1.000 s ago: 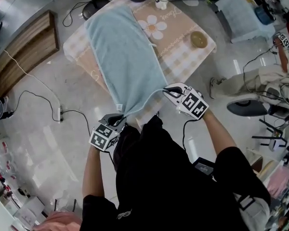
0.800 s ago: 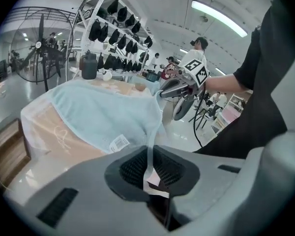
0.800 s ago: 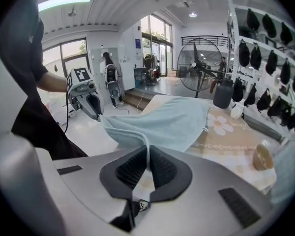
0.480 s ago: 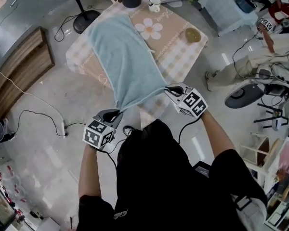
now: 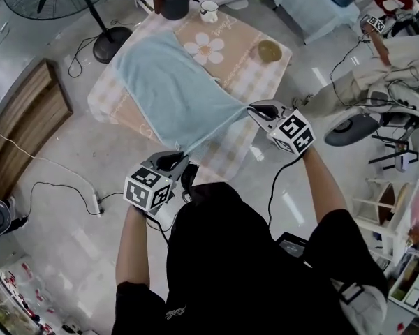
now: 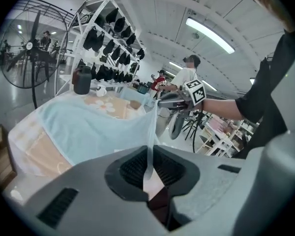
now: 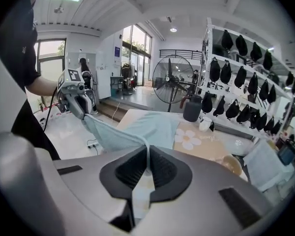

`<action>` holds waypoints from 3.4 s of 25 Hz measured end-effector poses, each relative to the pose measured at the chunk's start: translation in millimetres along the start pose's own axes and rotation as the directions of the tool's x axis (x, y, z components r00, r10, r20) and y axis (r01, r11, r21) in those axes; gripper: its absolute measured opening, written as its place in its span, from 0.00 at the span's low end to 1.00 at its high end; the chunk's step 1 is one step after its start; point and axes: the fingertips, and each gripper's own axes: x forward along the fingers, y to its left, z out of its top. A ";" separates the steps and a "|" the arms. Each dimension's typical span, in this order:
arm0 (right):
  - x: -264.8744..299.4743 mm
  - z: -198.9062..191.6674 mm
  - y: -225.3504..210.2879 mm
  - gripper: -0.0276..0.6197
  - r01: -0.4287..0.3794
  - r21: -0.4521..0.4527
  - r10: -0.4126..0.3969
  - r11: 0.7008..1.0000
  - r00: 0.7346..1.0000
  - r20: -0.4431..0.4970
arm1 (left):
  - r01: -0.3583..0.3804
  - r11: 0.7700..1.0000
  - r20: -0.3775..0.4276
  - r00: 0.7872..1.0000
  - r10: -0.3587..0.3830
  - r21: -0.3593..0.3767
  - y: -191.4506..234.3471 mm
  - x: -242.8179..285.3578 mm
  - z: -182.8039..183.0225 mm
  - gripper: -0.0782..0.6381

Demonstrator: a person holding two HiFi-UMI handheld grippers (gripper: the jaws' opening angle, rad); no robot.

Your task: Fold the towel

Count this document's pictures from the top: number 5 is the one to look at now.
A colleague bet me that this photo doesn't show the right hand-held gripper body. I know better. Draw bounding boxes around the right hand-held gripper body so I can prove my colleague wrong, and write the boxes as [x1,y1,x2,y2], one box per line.
[264,106,317,157]

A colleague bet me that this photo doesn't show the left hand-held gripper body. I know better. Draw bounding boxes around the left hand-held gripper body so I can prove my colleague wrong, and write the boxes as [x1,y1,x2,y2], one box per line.
[124,158,183,213]

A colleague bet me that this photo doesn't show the light blue towel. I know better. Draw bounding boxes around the light blue towel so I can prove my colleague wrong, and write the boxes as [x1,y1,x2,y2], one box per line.
[114,31,253,157]

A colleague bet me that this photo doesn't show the grey shoulder pack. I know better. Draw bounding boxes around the grey shoulder pack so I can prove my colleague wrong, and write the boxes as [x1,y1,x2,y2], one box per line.
[330,276,389,335]

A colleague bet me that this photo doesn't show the person's right forearm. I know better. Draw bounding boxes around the person's right forearm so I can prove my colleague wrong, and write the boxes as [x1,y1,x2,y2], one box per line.
[301,147,347,223]

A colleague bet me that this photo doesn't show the person's left forearm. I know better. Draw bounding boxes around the person's left forearm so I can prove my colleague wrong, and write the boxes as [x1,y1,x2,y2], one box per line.
[115,206,152,288]

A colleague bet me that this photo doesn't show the tan bowl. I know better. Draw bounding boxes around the tan bowl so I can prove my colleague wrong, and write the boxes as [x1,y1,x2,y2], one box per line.
[258,39,284,64]

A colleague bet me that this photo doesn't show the white power strip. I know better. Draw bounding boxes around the white power strip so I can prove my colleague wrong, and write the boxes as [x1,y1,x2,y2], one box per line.
[91,191,104,218]

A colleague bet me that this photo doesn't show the light blue covered table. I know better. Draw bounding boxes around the light blue covered table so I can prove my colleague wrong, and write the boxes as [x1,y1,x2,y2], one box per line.
[268,0,361,45]

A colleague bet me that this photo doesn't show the black chair grey seat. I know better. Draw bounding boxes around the black chair grey seat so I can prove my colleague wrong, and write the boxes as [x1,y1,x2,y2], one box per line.
[367,130,419,173]

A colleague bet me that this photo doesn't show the white enamel mug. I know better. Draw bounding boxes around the white enamel mug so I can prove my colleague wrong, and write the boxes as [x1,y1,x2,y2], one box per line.
[199,0,221,24]

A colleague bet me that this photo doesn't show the black belt device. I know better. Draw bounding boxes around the black belt device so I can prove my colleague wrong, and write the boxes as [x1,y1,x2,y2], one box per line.
[277,231,309,258]

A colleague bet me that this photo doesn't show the wooden chair brown seat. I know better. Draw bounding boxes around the wooden chair brown seat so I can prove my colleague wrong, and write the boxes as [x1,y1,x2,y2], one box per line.
[351,177,412,230]

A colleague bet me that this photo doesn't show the wooden step platform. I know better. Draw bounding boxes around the wooden step platform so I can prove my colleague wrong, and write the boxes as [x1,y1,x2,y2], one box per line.
[0,58,75,202]

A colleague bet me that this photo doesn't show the white desk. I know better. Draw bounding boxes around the white desk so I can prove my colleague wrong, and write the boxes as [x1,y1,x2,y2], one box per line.
[390,179,419,258]

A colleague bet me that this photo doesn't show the scattered red white packets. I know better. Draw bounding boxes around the scattered red white packets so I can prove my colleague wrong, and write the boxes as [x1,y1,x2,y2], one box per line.
[0,259,68,335]

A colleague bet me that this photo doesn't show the white storage shelving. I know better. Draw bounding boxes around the white storage shelving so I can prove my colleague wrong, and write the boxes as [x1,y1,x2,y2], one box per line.
[386,248,419,320]

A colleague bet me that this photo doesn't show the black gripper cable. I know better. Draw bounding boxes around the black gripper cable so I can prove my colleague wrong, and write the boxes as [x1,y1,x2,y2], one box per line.
[144,214,171,248]
[266,151,307,230]

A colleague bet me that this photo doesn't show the black floor cable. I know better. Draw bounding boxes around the black floor cable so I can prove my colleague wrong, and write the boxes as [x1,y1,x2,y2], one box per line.
[329,36,375,108]
[15,181,126,220]

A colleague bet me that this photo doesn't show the white power cable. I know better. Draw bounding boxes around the white power cable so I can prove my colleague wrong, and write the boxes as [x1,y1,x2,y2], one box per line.
[0,128,96,199]

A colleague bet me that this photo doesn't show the black fan cable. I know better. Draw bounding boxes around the black fan cable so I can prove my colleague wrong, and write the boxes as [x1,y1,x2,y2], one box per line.
[67,34,103,79]

